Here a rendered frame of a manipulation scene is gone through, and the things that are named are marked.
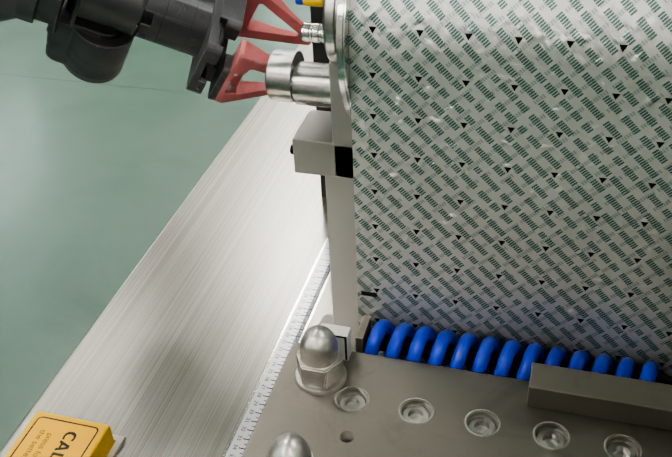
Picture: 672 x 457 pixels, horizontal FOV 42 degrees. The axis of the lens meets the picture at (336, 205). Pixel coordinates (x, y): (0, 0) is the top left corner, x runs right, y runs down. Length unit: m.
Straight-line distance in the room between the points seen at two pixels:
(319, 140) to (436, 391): 0.21
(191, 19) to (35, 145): 2.42
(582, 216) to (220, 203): 0.56
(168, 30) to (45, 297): 1.74
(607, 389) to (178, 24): 0.44
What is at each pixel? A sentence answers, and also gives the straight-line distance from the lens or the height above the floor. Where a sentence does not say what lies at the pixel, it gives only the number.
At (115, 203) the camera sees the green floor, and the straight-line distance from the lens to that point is 2.75.
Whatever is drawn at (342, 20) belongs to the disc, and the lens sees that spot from 0.54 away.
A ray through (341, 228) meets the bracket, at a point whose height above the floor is 1.05.
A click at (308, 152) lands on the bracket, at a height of 1.13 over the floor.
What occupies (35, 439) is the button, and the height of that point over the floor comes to 0.92.
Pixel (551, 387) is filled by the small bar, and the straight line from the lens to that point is 0.61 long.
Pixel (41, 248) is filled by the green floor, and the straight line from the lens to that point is 2.63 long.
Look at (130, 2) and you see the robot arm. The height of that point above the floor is 1.22.
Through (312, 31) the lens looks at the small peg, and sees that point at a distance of 0.63.
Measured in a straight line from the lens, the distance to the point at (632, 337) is 0.65.
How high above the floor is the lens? 1.48
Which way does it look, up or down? 35 degrees down
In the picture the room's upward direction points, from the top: 3 degrees counter-clockwise
